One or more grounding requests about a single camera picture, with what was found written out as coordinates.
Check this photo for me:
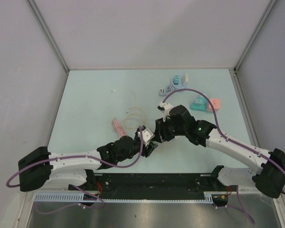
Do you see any white usb cable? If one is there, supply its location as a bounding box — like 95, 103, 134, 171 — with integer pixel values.
111, 88, 137, 114

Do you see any teal triangular power strip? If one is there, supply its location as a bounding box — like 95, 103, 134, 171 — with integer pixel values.
190, 95, 208, 112

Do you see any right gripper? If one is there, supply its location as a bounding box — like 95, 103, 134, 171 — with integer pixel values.
152, 115, 187, 143

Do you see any light teal charger plug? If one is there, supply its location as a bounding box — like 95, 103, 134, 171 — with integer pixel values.
194, 98, 205, 106

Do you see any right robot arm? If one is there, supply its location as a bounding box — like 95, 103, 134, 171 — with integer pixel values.
154, 103, 285, 199

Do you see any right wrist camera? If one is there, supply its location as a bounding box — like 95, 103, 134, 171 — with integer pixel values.
157, 102, 174, 122

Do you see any pink cube socket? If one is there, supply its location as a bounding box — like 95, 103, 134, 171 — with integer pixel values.
207, 98, 221, 112

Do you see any pink cable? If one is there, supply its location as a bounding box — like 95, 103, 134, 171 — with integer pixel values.
112, 117, 127, 138

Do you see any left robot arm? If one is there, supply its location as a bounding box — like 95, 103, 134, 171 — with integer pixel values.
18, 127, 157, 192

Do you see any green charger plug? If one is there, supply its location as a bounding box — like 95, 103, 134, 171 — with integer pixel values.
151, 142, 158, 147

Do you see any white square adapter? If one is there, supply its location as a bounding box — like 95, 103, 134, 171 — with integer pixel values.
181, 74, 189, 87

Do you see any grey cable duct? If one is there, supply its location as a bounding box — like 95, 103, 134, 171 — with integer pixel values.
34, 192, 221, 204

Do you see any blue round power strip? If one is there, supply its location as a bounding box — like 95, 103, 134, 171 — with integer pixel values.
158, 82, 188, 96

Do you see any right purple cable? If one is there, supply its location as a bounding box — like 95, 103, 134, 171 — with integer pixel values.
163, 88, 285, 224

